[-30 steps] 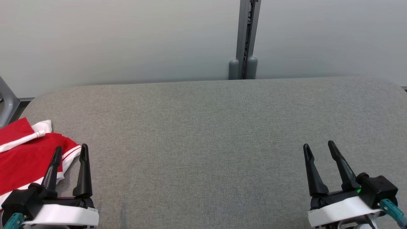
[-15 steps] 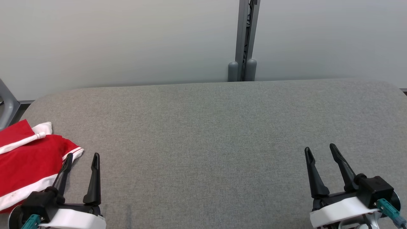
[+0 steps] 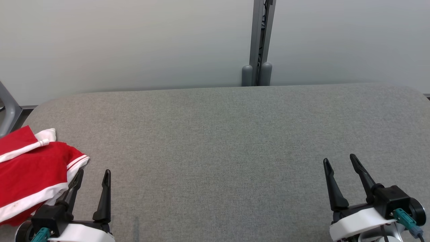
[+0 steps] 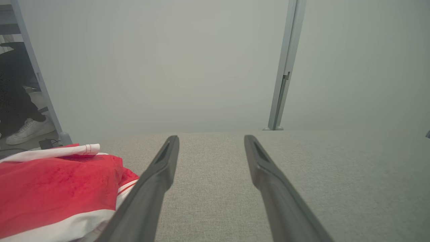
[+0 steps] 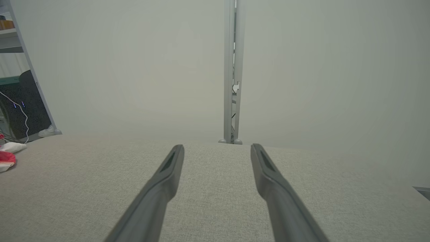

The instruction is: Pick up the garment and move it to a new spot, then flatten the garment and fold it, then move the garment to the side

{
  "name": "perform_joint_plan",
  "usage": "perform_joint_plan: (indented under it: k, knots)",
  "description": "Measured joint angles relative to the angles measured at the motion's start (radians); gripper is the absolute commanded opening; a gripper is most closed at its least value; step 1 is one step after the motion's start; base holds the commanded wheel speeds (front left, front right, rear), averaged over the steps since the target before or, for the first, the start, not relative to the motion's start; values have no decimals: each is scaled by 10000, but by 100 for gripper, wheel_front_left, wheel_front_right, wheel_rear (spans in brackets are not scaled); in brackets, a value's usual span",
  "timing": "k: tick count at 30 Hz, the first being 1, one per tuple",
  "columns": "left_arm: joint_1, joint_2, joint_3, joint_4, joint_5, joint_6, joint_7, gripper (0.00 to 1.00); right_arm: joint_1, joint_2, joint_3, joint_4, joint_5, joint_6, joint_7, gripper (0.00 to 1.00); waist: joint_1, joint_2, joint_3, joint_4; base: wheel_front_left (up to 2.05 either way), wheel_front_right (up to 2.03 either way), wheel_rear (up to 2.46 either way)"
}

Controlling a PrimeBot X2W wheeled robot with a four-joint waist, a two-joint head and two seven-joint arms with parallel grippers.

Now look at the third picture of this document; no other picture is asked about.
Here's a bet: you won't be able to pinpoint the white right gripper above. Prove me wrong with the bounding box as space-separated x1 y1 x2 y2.
323 154 397 242

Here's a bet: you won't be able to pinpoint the grey partition post two feet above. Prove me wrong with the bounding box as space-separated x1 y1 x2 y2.
241 0 276 87

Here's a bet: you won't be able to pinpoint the left teal-plug camera cable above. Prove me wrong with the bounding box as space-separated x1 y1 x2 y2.
30 228 51 242

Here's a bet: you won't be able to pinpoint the plain red white-trimmed garment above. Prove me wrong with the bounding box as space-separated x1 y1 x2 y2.
0 141 90 227

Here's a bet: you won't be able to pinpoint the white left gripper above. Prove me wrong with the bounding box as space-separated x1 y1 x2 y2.
49 169 115 242

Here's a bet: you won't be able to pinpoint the grey partition leg with caster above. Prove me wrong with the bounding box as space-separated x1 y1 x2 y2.
0 81 23 138

